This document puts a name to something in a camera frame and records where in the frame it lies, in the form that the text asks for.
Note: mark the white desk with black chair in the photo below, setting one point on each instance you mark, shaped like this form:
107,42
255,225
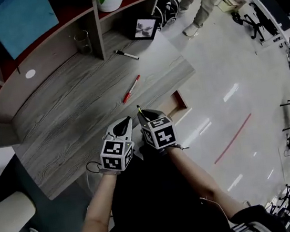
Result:
289,34

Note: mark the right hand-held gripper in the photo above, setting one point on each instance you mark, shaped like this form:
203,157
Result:
160,134

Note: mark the yellow pen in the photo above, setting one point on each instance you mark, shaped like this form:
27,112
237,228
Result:
140,110

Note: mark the pile of black helmets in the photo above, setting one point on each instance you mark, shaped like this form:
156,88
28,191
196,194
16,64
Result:
166,9

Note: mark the clear drinking glass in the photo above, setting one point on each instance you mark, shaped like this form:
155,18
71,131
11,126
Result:
83,42

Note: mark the person's right forearm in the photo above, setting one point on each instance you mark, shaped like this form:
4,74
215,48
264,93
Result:
201,185

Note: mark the person's left forearm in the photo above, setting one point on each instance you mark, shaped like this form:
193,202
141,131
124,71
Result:
99,211

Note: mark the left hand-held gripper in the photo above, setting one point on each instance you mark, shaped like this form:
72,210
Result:
113,154

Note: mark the black and white marker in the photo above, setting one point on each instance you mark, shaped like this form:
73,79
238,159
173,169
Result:
126,54

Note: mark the red pen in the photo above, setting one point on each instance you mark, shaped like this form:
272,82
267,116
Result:
131,89

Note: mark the black picture frame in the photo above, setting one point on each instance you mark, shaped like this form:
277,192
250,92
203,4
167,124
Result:
144,29

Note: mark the grey wooden desk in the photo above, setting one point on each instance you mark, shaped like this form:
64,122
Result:
66,104

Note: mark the person's black clothing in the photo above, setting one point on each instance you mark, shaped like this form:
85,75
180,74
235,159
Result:
151,204

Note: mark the grey wooden desk hutch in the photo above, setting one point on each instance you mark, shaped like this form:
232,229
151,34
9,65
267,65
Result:
54,53

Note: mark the black office chair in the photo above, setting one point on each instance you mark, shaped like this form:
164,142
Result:
257,23

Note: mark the blue book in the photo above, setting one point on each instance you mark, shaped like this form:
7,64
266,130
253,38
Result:
22,25

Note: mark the wooden drawer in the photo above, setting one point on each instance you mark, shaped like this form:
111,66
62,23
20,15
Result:
173,109

